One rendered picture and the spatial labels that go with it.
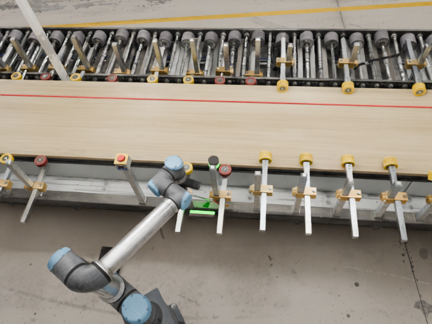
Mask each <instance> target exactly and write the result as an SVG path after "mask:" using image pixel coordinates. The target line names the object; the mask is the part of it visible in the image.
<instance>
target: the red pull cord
mask: <svg viewBox="0 0 432 324"><path fill-rule="evenodd" d="M0 96H39V97H61V98H104V99H126V100H170V101H191V102H235V103H257V104H300V105H343V106H365V107H408V108H430V109H432V107H428V106H405V105H361V104H339V103H295V102H251V101H228V100H185V99H162V98H118V97H95V96H51V95H29V94H0Z"/></svg>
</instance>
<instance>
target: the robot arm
mask: <svg viewBox="0 0 432 324"><path fill-rule="evenodd" d="M200 185H201V182H200V181H196V180H193V179H189V178H187V177H186V171H185V168H184V163H183V161H182V159H181V158H180V157H179V156H175V155H173V156H169V157H167V158H166V159H165V165H164V166H163V167H162V168H161V170H160V171H159V172H158V173H157V174H156V175H155V176H154V177H153V178H152V179H150V181H149V182H148V183H147V186H148V188H149V189H150V191H151V192H152V193H153V194H154V195H156V196H157V197H160V196H161V195H162V196H163V197H164V200H163V201H162V202H161V203H160V204H159V205H158V206H157V207H156V208H154V209H153V210H152V211H151V212H150V213H149V214H148V215H147V216H146V217H145V218H144V219H143V220H142V221H141V222H140V223H139V224H138V225H137V226H135V227H134V228H133V229H132V230H131V231H130V232H129V233H128V234H127V235H126V236H124V237H123V238H122V239H121V240H120V241H119V243H117V244H116V245H115V246H114V247H113V248H112V249H111V250H110V251H109V252H108V253H106V254H105V255H104V256H103V257H102V258H101V259H100V260H99V261H92V262H91V263H89V262H87V261H85V260H84V259H83V258H82V257H80V256H78V255H77V254H75V253H74V252H73V251H72V249H69V248H68V247H63V248H61V249H59V250H58V251H56V252H55V253H54V254H53V255H52V256H51V258H50V259H49V260H48V264H47V267H48V269H49V270H50V272H51V273H53V274H54V275H55V276H56V277H57V278H58V279H59V280H60V281H61V282H62V283H63V284H64V285H65V286H66V287H67V288H68V289H69V290H71V291H74V292H76V293H90V292H92V293H95V294H97V295H99V297H100V299H101V300H102V301H103V302H105V303H108V304H109V305H111V306H112V307H113V308H114V309H115V310H116V311H118V312H119V313H120V314H121V315H122V316H123V317H124V319H125V320H126V321H127V322H129V323H130V324H161V322H162V320H163V313H162V310H161V307H160V306H159V305H158V304H157V303H156V302H154V301H151V300H149V299H148V298H147V297H146V296H144V295H142V294H141V293H140V292H139V291H138V290H137V289H135V288H134V287H133V286H132V285H131V284H130V283H129V282H128V281H126V280H125V279H124V278H123V277H122V276H121V275H120V274H118V273H116V272H117V270H119V268H120V267H121V266H122V265H123V264H124V263H126V261H128V259H129V258H130V257H131V256H132V255H133V254H135V252H137V250H138V249H139V248H140V247H141V246H142V245H144V243H146V241H147V240H148V239H149V238H150V237H152V236H153V235H154V234H155V233H156V232H157V231H158V230H159V229H160V228H161V227H162V226H163V225H164V224H165V223H166V222H167V221H168V220H169V219H170V218H171V217H172V216H173V215H174V214H175V213H177V212H178V211H179V210H180V209H181V210H186V209H187V207H189V205H190V203H191V201H192V195H191V193H189V192H188V188H192V189H195V190H198V189H200Z"/></svg>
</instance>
